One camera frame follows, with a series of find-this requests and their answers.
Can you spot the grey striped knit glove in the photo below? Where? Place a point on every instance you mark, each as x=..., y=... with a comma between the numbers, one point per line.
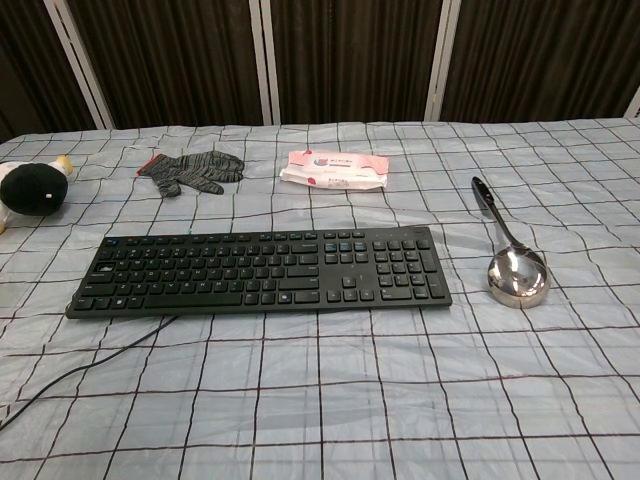
x=197, y=169

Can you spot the black white plush toy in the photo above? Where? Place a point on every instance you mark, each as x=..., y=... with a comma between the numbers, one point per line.
x=31, y=189

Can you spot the pink white wet wipes pack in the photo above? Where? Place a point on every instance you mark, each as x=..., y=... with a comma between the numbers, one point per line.
x=334, y=170

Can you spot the black computer keyboard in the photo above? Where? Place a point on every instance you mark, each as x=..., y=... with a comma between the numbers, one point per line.
x=260, y=275

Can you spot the light blue checked tablecloth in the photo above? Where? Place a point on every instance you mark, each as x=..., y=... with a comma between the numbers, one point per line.
x=350, y=390

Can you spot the dark folding screen with white frame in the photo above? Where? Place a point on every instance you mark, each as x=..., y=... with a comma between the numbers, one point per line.
x=350, y=55

